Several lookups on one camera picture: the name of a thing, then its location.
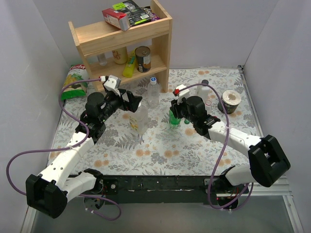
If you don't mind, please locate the green plastic bottle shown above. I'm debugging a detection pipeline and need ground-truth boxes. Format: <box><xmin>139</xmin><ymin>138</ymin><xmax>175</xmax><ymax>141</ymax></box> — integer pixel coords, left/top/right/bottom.
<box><xmin>169</xmin><ymin>110</ymin><xmax>181</xmax><ymax>128</ymax></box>

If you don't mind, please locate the clear bottle blue white cap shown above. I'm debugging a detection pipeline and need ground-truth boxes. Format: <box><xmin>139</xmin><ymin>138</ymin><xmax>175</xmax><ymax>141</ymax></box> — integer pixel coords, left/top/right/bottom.
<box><xmin>147</xmin><ymin>77</ymin><xmax>159</xmax><ymax>108</ymax></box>

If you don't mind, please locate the clear bottle red label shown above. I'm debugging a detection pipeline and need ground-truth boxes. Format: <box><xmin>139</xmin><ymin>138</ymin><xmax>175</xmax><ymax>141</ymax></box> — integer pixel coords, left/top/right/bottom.
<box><xmin>205</xmin><ymin>98</ymin><xmax>212</xmax><ymax>114</ymax></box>

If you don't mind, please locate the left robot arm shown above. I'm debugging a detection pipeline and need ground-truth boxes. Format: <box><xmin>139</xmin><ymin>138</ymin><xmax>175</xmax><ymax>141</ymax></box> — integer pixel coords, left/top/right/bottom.
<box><xmin>26</xmin><ymin>89</ymin><xmax>142</xmax><ymax>218</ymax></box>

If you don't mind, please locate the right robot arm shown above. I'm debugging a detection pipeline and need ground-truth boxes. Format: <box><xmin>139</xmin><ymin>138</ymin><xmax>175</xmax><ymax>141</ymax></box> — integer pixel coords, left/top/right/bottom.
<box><xmin>170</xmin><ymin>96</ymin><xmax>291</xmax><ymax>193</ymax></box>

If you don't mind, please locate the square clear bottle white cap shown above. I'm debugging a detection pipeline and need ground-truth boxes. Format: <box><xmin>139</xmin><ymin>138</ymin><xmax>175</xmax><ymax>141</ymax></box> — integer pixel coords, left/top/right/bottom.
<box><xmin>129</xmin><ymin>103</ymin><xmax>148</xmax><ymax>135</ymax></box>

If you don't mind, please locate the white bottle black cap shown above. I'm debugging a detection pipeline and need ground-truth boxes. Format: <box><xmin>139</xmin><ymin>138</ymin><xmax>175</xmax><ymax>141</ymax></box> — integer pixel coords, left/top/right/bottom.
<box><xmin>196</xmin><ymin>85</ymin><xmax>210</xmax><ymax>100</ymax></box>

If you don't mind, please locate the yellow bottle on shelf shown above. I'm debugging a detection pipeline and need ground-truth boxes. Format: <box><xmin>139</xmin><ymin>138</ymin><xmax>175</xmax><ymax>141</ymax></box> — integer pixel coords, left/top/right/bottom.
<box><xmin>122</xmin><ymin>50</ymin><xmax>137</xmax><ymax>78</ymax></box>

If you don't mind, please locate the small clear bottle on shelf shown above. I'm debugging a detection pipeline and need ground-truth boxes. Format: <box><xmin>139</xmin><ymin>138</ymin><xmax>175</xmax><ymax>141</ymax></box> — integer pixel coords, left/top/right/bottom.
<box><xmin>97</xmin><ymin>53</ymin><xmax>107</xmax><ymax>66</ymax></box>

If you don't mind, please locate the floral table mat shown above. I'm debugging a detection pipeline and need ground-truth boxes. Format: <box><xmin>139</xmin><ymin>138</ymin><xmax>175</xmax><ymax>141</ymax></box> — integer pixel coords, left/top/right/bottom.
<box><xmin>46</xmin><ymin>68</ymin><xmax>266</xmax><ymax>177</ymax></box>

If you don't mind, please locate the tin can on shelf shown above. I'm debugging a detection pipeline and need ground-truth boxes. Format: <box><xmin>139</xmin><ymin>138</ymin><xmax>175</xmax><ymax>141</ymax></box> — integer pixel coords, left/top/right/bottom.
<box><xmin>135</xmin><ymin>46</ymin><xmax>151</xmax><ymax>73</ymax></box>

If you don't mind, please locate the green chips bag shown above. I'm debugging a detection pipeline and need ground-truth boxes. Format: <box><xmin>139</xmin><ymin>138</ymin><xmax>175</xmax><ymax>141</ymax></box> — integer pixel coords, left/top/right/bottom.
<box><xmin>59</xmin><ymin>64</ymin><xmax>89</xmax><ymax>101</ymax></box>

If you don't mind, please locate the wooden two-tier shelf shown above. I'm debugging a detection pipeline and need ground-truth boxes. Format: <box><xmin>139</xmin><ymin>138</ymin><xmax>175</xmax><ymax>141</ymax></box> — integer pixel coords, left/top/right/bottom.
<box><xmin>69</xmin><ymin>0</ymin><xmax>173</xmax><ymax>93</ymax></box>

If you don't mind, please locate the red white carton box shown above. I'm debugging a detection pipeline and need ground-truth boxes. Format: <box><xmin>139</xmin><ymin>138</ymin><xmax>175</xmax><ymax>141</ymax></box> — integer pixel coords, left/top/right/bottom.
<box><xmin>102</xmin><ymin>8</ymin><xmax>131</xmax><ymax>31</ymax></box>

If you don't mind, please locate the black green box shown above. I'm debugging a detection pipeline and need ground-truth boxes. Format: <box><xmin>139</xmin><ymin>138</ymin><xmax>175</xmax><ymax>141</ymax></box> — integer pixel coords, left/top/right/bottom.
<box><xmin>112</xmin><ymin>0</ymin><xmax>152</xmax><ymax>27</ymax></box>

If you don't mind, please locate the purple snack packet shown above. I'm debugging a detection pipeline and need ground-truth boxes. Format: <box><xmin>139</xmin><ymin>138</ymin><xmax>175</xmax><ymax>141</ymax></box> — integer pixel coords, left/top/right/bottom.
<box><xmin>142</xmin><ymin>6</ymin><xmax>160</xmax><ymax>21</ymax></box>

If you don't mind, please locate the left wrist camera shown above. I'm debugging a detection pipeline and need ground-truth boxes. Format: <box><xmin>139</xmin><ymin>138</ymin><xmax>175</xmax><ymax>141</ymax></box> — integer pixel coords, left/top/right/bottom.
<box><xmin>100</xmin><ymin>75</ymin><xmax>121</xmax><ymax>96</ymax></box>

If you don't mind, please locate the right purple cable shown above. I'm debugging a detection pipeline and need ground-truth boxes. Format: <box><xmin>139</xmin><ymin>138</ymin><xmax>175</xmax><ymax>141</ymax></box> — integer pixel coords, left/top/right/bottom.
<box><xmin>183</xmin><ymin>83</ymin><xmax>255</xmax><ymax>211</ymax></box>

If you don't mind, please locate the purple cable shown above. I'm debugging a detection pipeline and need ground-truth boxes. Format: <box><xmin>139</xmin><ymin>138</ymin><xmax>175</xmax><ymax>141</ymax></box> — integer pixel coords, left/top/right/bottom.
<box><xmin>183</xmin><ymin>83</ymin><xmax>255</xmax><ymax>211</ymax></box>
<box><xmin>6</xmin><ymin>77</ymin><xmax>122</xmax><ymax>221</ymax></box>

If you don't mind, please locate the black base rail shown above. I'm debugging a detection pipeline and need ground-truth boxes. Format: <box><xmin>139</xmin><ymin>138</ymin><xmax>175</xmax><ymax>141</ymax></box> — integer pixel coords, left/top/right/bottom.
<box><xmin>43</xmin><ymin>174</ymin><xmax>250</xmax><ymax>210</ymax></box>

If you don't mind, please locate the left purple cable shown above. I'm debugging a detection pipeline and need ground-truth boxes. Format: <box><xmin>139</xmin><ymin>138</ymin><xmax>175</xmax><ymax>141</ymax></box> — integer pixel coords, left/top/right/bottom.
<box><xmin>6</xmin><ymin>77</ymin><xmax>122</xmax><ymax>221</ymax></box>

